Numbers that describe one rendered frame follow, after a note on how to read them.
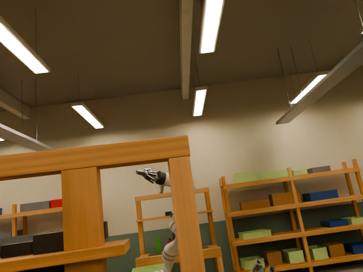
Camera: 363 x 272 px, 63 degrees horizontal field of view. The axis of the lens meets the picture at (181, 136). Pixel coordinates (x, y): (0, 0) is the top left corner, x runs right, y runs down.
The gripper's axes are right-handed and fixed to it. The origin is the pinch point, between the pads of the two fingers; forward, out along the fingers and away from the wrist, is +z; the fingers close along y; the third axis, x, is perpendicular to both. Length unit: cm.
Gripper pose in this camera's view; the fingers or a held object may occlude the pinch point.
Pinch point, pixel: (139, 172)
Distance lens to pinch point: 161.6
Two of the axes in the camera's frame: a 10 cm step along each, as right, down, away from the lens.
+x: -4.4, 8.5, 2.8
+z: -8.5, -3.0, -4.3
